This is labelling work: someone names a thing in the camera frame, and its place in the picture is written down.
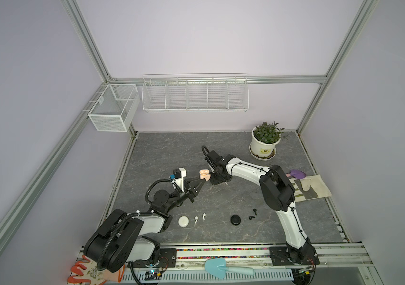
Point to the white vented cable duct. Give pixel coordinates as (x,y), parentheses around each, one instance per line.
(174,277)

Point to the pink earbud charging case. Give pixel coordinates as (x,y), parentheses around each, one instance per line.
(205,174)

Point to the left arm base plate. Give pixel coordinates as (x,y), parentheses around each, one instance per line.
(163,258)

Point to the red white garden glove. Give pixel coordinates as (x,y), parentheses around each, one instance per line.
(85,272)

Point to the black earbud charging case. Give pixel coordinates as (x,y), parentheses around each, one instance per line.
(235,220)

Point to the small white mesh basket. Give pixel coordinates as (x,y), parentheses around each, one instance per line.
(115,108)

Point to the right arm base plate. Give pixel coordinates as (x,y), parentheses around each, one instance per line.
(284,256)

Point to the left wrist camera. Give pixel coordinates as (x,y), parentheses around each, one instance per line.
(178,178)

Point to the beige grey work glove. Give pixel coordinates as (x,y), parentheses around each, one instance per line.
(310,188)

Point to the purple pink garden scoop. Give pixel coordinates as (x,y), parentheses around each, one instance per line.
(296,174)

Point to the potted green plant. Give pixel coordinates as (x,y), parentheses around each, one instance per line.
(265,138)

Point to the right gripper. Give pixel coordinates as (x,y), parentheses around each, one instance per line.
(214,181)

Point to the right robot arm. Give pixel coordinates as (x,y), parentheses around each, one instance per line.
(278,193)

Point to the teal garden trowel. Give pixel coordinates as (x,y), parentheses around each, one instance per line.
(218,268)

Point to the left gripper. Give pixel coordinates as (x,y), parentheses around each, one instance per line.
(190,192)

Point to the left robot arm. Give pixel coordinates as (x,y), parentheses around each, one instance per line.
(122,237)

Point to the long white wire basket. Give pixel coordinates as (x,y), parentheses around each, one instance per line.
(195,93)

